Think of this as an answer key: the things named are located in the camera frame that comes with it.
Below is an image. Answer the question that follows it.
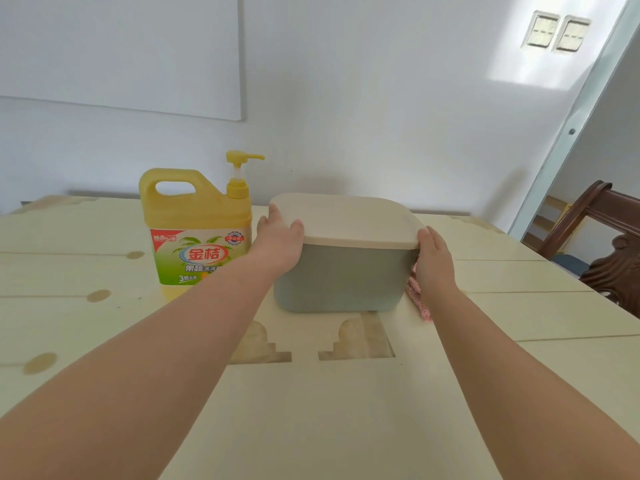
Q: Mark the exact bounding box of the person's right forearm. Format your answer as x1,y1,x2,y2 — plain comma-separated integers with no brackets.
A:
422,287,640,480

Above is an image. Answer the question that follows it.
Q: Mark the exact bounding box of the yellow detergent jug with pump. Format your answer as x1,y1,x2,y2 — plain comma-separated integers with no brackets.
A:
139,150,266,303

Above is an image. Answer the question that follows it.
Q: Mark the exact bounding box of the person's left forearm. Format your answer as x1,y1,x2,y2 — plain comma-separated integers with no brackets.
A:
0,254,281,480

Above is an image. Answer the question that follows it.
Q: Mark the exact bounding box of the pale yellow wooden rack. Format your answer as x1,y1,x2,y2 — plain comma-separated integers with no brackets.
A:
522,194,571,245

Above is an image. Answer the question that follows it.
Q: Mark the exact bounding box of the person's right hand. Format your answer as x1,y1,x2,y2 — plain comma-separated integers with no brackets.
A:
413,226,459,298

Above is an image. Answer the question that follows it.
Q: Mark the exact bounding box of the pink textured cloth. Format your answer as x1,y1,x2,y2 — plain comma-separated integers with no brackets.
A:
405,277,432,321

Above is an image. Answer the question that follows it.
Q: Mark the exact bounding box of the cream tray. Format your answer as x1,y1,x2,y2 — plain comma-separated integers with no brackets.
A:
269,193,427,251

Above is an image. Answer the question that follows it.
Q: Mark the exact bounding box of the white door frame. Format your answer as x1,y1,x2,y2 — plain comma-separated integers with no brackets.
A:
507,0,640,241

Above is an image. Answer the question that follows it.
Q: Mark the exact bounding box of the person's left hand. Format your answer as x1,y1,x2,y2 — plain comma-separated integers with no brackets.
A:
247,203,305,275

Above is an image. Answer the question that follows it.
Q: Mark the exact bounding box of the white wall board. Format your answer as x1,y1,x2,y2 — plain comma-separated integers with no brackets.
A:
0,0,247,122

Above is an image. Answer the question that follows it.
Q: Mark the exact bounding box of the grey-green plastic basket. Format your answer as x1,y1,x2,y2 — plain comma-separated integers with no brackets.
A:
272,242,420,315

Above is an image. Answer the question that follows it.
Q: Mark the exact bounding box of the blue floor item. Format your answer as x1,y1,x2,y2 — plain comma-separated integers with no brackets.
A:
555,253,591,278

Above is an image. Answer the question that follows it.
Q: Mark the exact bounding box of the dark wooden chair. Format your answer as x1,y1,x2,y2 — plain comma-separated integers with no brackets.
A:
537,180,640,318

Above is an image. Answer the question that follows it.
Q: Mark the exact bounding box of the white wall switch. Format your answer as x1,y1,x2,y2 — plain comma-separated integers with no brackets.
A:
552,15,592,54
521,10,560,49

